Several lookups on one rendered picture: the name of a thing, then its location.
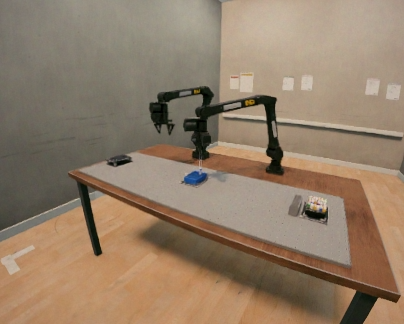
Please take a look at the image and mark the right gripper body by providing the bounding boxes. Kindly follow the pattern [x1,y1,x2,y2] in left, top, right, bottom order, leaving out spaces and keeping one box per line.
[158,120,173,125]

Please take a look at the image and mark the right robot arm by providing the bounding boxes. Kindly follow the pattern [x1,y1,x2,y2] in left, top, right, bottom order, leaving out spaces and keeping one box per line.
[149,86,214,123]

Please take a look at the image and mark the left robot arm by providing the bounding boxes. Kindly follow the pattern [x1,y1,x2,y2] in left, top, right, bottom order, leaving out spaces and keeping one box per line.
[183,95,284,174]

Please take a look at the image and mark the blue grid rack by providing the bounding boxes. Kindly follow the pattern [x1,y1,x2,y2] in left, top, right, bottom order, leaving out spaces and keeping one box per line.
[184,171,207,185]

